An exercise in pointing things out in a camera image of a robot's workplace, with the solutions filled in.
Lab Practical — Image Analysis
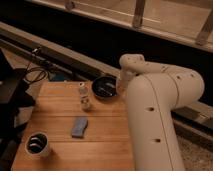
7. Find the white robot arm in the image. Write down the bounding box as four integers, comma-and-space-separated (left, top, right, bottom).
116, 54, 204, 171

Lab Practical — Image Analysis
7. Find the dark ceramic bowl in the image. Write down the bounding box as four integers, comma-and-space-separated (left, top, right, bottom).
92, 76, 117, 98

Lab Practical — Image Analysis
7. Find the blue sponge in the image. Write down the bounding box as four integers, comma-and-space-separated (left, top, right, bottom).
71, 117, 88, 138

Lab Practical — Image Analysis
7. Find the small clear bottle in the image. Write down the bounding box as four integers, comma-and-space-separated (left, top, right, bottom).
79, 82, 91, 111

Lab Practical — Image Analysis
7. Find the black equipment left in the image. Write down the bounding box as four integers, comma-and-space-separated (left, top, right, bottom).
0, 48, 35, 158

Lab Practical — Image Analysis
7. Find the white cup dark inside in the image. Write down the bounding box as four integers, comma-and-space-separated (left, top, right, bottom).
25, 132, 51, 158

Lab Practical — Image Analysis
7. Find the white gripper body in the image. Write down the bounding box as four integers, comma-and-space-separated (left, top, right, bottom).
116, 70, 131, 91

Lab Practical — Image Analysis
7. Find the black cable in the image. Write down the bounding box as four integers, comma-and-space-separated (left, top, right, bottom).
23, 47, 54, 84

